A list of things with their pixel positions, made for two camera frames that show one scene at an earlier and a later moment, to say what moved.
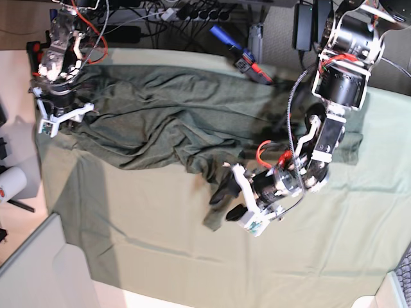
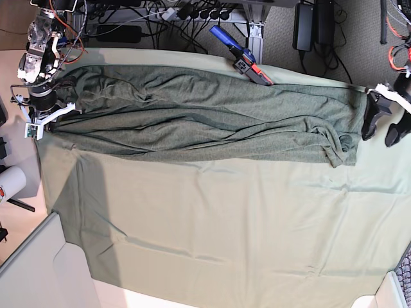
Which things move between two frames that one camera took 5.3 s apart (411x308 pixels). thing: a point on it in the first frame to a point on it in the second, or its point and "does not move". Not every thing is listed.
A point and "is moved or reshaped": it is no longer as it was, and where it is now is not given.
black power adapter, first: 302,27 does not move
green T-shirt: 347,151 is moved or reshaped
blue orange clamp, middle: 245,63 does not move
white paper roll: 13,181 does not move
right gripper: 268,185 to 377,103
